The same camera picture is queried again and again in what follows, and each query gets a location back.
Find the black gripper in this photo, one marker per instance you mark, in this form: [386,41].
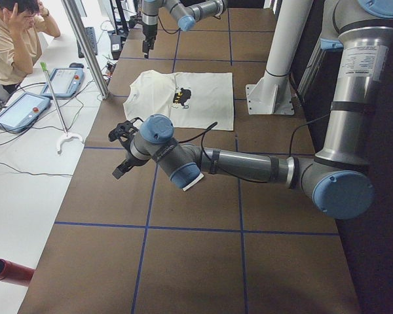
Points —
[147,33]
[128,159]

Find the cream long-sleeve cat shirt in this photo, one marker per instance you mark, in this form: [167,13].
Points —
[189,100]

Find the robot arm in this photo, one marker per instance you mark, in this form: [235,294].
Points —
[336,178]
[186,17]

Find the black keyboard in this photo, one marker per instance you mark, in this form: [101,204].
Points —
[91,36]

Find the reach stick with white hook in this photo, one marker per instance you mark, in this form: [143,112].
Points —
[67,135]

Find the black computer mouse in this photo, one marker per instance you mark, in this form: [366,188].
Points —
[76,65]

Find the far blue teach pendant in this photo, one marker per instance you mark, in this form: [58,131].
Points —
[66,81]

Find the blue teach pendant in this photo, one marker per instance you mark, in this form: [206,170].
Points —
[66,81]
[23,112]

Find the near blue teach pendant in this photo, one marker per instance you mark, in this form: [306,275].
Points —
[23,112]

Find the person in beige shirt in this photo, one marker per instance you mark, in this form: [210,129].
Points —
[20,48]

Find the red cylinder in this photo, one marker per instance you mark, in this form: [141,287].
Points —
[15,274]

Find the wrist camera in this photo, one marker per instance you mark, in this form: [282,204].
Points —
[124,132]

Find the grey aluminium post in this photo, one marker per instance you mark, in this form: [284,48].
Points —
[77,26]

